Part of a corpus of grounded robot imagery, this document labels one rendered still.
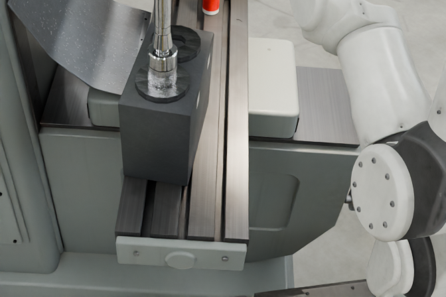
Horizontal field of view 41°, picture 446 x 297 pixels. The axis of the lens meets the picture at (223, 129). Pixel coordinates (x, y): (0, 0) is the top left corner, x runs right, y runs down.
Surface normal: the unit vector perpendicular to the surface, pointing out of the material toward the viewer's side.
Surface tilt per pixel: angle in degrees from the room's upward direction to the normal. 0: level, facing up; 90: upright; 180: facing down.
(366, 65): 48
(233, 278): 0
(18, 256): 79
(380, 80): 30
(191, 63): 0
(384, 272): 90
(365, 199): 83
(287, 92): 0
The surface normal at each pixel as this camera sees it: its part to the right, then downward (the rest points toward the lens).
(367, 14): 0.26, -0.41
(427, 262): -0.58, -0.01
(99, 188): -0.03, 0.73
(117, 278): 0.07, -0.67
